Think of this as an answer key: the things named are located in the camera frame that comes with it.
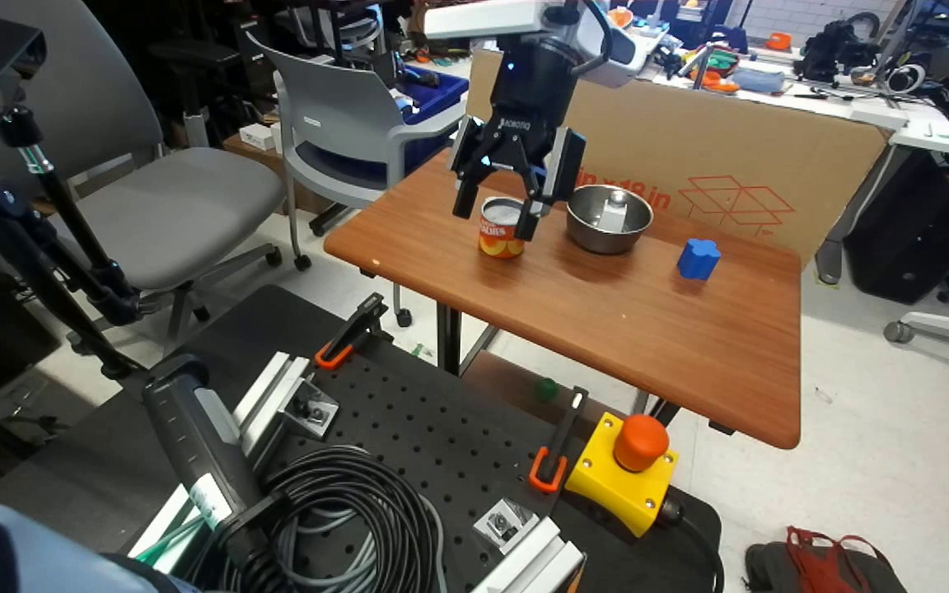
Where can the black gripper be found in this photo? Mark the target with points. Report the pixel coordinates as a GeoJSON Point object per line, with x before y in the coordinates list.
{"type": "Point", "coordinates": [535, 87]}

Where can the orange tin can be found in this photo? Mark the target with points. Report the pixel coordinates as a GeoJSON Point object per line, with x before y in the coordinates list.
{"type": "Point", "coordinates": [500, 235]}

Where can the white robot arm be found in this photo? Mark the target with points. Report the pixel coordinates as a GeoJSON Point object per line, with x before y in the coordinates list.
{"type": "Point", "coordinates": [484, 19]}

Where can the brown wooden desk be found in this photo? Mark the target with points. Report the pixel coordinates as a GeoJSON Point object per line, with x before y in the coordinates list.
{"type": "Point", "coordinates": [627, 319]}

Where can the steel bowl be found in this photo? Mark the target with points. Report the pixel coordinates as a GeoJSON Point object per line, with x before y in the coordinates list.
{"type": "Point", "coordinates": [607, 224]}

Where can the light grey plastic chair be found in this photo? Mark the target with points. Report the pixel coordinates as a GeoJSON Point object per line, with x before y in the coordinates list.
{"type": "Point", "coordinates": [353, 128]}

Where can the cardboard panel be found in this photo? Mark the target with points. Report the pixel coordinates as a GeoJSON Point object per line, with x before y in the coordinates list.
{"type": "Point", "coordinates": [715, 165]}

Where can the blue block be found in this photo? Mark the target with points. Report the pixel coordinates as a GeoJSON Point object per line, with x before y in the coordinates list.
{"type": "Point", "coordinates": [699, 258]}

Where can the orange black bar clamp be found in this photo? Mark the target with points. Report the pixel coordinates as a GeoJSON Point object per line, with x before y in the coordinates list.
{"type": "Point", "coordinates": [554, 448]}
{"type": "Point", "coordinates": [347, 333]}

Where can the white cluttered table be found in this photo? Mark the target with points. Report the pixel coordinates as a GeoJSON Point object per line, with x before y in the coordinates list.
{"type": "Point", "coordinates": [826, 95]}

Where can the yellow emergency stop button box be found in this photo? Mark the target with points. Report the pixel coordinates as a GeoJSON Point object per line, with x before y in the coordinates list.
{"type": "Point", "coordinates": [624, 474]}

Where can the grey padded office chair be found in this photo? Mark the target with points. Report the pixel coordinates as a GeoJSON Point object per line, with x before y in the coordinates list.
{"type": "Point", "coordinates": [157, 210]}

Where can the black bag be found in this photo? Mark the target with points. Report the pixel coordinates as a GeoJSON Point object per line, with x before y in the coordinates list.
{"type": "Point", "coordinates": [914, 231]}

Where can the white swivel chair base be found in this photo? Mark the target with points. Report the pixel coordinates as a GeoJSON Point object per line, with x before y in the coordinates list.
{"type": "Point", "coordinates": [936, 331]}

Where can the black tripod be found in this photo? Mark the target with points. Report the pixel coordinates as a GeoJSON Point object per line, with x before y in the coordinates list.
{"type": "Point", "coordinates": [58, 220]}

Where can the grey backpack with red trim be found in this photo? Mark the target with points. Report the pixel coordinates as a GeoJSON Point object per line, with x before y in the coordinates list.
{"type": "Point", "coordinates": [821, 564]}

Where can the blue cloth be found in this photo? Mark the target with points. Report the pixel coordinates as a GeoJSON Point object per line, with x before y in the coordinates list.
{"type": "Point", "coordinates": [23, 554]}

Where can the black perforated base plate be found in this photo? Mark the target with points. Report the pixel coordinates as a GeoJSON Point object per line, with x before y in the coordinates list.
{"type": "Point", "coordinates": [429, 438]}

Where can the aluminium rail with bracket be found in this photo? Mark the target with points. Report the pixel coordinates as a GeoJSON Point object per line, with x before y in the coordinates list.
{"type": "Point", "coordinates": [529, 547]}
{"type": "Point", "coordinates": [263, 407]}

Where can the grey black camera box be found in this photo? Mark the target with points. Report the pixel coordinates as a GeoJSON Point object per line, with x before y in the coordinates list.
{"type": "Point", "coordinates": [206, 438]}

